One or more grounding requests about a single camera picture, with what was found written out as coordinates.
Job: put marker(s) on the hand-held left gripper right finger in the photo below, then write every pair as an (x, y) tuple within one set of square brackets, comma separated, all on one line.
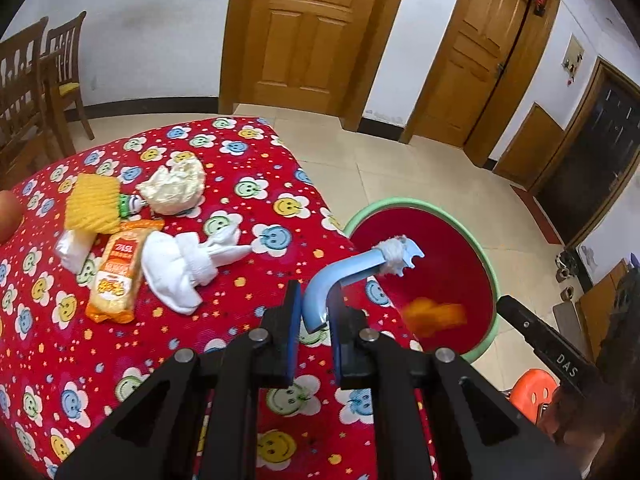
[(336, 360)]

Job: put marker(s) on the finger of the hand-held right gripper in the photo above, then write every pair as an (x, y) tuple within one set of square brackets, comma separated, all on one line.
[(520, 316)]

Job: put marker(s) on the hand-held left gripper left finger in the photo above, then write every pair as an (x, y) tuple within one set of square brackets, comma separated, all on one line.
[(295, 330)]

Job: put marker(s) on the light blue plastic hook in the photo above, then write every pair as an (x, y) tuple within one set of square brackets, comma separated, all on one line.
[(325, 280)]

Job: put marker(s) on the orange wrapper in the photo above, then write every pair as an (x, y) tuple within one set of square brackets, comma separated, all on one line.
[(435, 317)]

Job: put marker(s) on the red bin with green rim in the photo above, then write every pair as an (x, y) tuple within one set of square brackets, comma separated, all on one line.
[(450, 260)]

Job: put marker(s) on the white socks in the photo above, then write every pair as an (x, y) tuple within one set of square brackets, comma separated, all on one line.
[(185, 267)]

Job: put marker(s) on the orange snack packet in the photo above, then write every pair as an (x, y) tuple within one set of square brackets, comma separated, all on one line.
[(117, 270)]

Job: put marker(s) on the cream paper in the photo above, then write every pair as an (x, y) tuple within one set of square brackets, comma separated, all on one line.
[(172, 187)]

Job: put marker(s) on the white plastic wrapper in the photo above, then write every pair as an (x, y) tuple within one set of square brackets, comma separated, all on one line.
[(75, 249)]

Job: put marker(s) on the small yellow foam fruit net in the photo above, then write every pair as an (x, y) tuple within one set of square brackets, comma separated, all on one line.
[(92, 202)]

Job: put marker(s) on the person's right hand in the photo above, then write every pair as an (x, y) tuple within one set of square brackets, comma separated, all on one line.
[(570, 420)]

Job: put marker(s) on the grey flat board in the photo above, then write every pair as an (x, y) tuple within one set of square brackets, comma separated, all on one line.
[(567, 316)]

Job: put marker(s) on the orange plastic stool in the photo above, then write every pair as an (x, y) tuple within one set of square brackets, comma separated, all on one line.
[(532, 390)]

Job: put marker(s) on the low wooden cabinet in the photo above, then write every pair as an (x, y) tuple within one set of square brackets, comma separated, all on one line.
[(602, 305)]

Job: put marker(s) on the red smiley flower tablecloth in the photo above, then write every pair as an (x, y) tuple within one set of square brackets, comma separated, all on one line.
[(240, 290)]

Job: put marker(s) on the pair of dark shoes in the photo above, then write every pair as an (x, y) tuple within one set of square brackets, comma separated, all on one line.
[(565, 262)]

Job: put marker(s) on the red door mat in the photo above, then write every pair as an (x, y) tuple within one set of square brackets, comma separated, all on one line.
[(537, 212)]

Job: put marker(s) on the small wooden cabinet door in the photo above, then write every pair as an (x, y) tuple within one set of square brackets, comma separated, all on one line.
[(530, 145)]

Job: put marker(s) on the wooden door with ornament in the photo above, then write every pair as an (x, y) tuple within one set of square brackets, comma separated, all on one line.
[(475, 60)]

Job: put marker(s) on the wooden panel door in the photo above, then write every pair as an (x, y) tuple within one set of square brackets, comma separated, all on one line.
[(300, 35)]

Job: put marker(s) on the red door ornament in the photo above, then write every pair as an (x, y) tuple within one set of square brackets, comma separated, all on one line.
[(539, 5)]

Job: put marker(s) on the yellow chair cushion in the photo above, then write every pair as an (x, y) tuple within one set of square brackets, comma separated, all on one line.
[(70, 87)]

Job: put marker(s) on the wooden dining chair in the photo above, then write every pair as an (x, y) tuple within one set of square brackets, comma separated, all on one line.
[(65, 55), (20, 95)]

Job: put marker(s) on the dark door with wooden frame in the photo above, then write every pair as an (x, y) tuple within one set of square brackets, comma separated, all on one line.
[(595, 160)]

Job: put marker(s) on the beige wall panel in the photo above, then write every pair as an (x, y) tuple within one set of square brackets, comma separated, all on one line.
[(572, 57)]

